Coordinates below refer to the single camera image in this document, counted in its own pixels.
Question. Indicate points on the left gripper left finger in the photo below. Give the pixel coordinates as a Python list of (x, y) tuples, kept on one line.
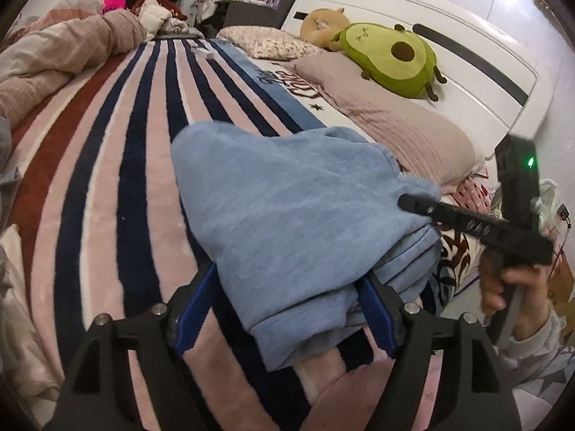
[(98, 391)]

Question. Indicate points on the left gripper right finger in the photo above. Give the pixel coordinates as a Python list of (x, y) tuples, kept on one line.
[(472, 392)]

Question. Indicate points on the light blue pants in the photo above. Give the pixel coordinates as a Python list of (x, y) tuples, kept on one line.
[(293, 222)]

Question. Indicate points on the patterned sleeve forearm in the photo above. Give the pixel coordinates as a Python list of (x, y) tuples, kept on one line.
[(539, 369)]

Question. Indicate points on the right hand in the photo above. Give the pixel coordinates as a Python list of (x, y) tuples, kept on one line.
[(536, 307)]

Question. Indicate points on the pink ribbed pillow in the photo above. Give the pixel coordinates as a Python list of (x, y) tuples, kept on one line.
[(424, 142)]

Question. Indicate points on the white bed headboard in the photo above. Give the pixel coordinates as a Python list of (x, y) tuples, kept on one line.
[(494, 85)]

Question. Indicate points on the striped plush blanket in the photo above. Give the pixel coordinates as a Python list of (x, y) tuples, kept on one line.
[(98, 225)]

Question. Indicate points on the green avocado plush toy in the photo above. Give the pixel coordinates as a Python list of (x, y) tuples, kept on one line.
[(396, 58)]

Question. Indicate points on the grey garment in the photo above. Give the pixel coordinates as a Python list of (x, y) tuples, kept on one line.
[(9, 175)]

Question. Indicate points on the tan bear plush toy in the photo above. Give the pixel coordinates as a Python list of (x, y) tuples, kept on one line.
[(322, 26)]

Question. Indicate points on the floral patterned pillow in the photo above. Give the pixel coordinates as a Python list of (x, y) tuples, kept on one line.
[(262, 42)]

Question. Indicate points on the pink crumpled duvet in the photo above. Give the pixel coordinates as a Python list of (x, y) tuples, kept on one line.
[(40, 58)]

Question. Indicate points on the small white object on blanket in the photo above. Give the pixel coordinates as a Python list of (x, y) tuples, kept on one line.
[(206, 54)]

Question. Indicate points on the pile of clothes on chair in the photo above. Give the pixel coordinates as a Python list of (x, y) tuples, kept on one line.
[(162, 18)]

